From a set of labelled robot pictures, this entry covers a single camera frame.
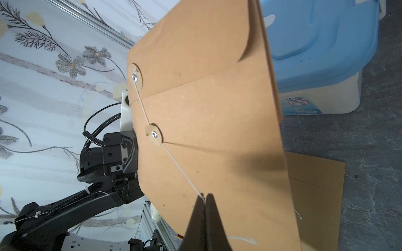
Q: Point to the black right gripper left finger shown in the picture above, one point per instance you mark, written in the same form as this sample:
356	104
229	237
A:
195	236

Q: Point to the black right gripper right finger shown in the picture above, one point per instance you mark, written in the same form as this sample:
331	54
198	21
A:
216	239

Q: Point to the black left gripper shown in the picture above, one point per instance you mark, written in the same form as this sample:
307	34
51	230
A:
120	155

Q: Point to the kraft file bag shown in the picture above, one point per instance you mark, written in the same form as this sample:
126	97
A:
317	189
207	121

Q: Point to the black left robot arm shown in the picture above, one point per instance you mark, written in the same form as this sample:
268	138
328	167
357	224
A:
44	228

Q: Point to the blue lidded storage box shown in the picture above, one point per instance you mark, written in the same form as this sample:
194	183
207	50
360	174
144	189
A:
319	49

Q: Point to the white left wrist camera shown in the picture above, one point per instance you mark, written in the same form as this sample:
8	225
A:
126	122

